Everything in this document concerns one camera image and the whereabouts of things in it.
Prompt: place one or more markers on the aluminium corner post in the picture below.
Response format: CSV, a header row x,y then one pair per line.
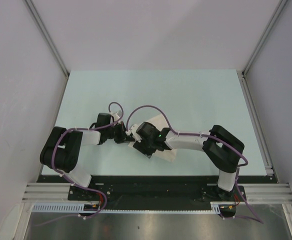
x,y
35,15
279,9

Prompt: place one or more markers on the front aluminium rail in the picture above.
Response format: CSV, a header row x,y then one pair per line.
x,y
269,193

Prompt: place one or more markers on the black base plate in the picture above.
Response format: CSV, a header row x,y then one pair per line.
x,y
157,193

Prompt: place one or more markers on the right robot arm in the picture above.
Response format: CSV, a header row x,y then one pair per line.
x,y
223,149

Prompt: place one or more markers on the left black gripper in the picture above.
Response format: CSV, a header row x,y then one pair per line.
x,y
123,137

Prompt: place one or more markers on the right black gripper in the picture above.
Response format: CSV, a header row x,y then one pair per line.
x,y
142,147

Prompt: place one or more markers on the white cloth napkin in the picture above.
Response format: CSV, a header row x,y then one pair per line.
x,y
159,123

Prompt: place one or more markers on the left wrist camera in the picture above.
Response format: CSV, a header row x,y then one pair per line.
x,y
117,116

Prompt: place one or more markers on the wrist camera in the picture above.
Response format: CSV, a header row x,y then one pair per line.
x,y
117,116
132,132

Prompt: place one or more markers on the left aluminium corner post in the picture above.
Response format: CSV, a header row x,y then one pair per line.
x,y
35,15

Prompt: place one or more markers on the right side aluminium rail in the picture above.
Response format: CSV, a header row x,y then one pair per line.
x,y
256,126

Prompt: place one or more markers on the aluminium rail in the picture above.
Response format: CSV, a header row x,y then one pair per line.
x,y
256,126
269,193

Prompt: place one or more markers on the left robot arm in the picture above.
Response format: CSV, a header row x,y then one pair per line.
x,y
62,149

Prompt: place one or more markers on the right aluminium corner post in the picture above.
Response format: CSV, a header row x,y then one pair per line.
x,y
279,9

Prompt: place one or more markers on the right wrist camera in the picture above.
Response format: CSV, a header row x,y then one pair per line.
x,y
132,132

